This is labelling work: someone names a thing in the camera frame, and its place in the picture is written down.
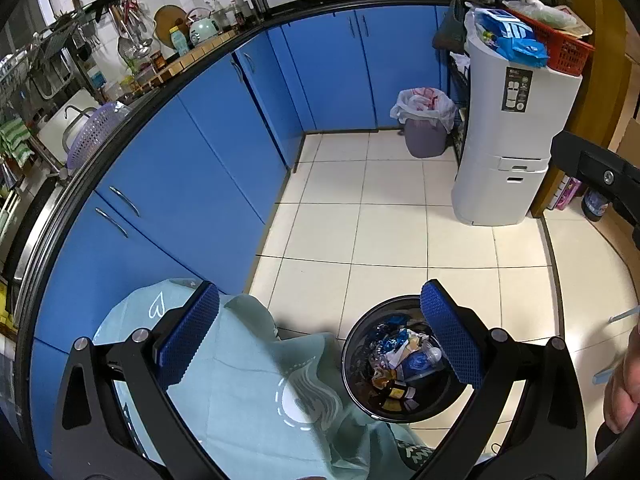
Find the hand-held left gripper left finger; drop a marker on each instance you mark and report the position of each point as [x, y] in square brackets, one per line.
[192, 335]

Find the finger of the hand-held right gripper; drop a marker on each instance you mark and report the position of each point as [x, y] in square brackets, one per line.
[595, 165]

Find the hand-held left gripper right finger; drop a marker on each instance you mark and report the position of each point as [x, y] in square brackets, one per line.
[452, 335]

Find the black round trash bin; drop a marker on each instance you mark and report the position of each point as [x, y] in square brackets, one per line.
[360, 345]

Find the person's right forearm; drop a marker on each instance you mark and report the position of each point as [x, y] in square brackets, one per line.
[622, 390]

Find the dark blue jar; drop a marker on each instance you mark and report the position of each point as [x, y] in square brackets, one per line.
[595, 205]

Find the brown cardboard sheet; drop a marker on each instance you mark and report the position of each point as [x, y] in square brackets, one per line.
[631, 130]

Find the light blue printed tablecloth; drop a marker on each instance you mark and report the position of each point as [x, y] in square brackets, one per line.
[240, 385]

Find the white tall storage cabinet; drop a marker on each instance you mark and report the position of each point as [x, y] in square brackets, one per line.
[500, 185]

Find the red plastic basket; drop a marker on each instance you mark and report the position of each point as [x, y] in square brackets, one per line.
[567, 52]

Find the blue white plastic bag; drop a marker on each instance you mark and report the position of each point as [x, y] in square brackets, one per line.
[515, 35]

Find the clear plastic bag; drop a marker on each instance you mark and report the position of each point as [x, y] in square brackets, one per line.
[542, 12]

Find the grey bin with plastic bag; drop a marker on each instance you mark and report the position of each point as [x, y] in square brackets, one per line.
[425, 137]

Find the dark hanging bag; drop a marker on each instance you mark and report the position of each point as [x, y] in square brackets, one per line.
[450, 30]

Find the purple plastic colander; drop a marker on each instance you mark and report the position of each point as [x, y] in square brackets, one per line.
[95, 130]

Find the green striped towel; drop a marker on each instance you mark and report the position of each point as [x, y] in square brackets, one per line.
[12, 137]

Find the long wooden board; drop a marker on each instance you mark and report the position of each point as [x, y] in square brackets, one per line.
[200, 52]

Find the teal bottle with yellow cap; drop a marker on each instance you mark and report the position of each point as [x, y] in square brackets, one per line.
[179, 42]

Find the hanging metal ladles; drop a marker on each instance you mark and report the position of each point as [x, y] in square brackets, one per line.
[132, 42]

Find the mint green kettle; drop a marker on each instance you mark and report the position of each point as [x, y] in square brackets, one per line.
[204, 30]

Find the steel dish rack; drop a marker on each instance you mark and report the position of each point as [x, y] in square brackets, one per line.
[55, 60]

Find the round wooden board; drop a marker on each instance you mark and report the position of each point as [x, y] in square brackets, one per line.
[167, 17]

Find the dark oil bottle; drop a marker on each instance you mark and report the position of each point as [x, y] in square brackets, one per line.
[260, 5]

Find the black knife rack bar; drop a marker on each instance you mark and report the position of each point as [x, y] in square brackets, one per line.
[102, 2]

